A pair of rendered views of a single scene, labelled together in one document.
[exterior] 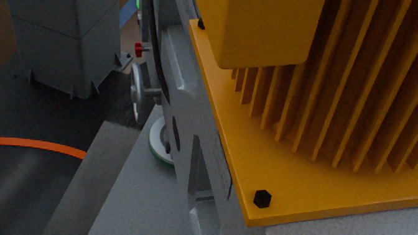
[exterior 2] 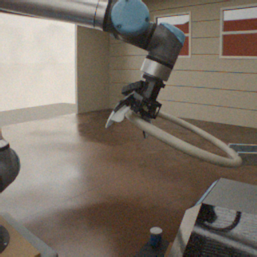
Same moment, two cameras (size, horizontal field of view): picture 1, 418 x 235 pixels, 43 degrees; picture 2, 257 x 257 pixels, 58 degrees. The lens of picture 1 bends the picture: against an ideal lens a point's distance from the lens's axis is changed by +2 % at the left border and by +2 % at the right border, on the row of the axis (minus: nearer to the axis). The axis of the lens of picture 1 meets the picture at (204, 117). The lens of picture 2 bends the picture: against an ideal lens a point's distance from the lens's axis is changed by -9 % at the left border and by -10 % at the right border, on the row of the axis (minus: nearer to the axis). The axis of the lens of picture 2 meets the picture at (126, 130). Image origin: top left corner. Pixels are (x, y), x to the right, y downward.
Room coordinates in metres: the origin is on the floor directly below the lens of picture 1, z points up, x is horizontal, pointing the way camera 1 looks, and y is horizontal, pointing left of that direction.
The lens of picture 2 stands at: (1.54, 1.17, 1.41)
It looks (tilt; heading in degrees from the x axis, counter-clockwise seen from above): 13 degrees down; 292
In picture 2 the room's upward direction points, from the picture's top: straight up
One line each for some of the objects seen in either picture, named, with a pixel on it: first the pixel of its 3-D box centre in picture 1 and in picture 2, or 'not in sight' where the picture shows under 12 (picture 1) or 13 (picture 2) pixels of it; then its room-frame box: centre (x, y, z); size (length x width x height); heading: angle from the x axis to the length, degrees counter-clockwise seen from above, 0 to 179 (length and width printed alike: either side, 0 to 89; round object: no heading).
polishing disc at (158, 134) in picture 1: (184, 137); not in sight; (1.05, 0.05, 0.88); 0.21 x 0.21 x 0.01
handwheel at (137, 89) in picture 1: (152, 92); not in sight; (0.90, 0.13, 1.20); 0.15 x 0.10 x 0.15; 17
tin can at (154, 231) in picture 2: not in sight; (155, 236); (1.96, -0.56, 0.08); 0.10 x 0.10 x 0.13
